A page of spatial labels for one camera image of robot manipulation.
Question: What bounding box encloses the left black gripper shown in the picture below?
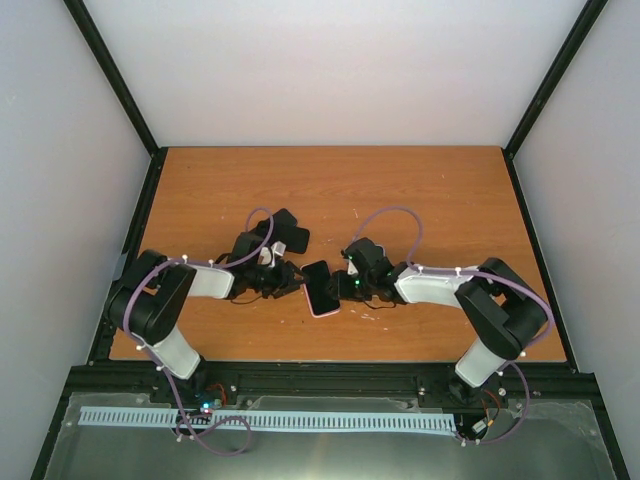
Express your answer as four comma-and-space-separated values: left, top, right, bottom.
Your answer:
246, 258, 310, 298

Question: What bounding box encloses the pink phone case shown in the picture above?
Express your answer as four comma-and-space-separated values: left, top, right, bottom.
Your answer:
300, 259, 342, 319

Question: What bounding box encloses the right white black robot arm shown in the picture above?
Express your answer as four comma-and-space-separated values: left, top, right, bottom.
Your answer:
325, 258, 555, 389

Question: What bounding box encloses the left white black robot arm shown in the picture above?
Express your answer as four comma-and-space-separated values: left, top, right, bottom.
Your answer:
103, 226, 310, 403

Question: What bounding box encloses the black phone case front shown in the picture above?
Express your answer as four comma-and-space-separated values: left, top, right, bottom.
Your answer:
271, 223, 310, 255

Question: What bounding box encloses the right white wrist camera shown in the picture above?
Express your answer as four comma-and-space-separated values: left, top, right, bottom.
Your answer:
344, 253, 365, 277

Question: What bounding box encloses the black aluminium frame rail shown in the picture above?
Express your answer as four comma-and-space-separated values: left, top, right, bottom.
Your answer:
69, 359, 599, 416

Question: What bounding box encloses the light blue cable duct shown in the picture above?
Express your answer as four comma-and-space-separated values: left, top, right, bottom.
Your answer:
77, 406, 456, 436

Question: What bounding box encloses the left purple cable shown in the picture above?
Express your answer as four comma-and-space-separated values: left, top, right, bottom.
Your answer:
122, 207, 276, 459

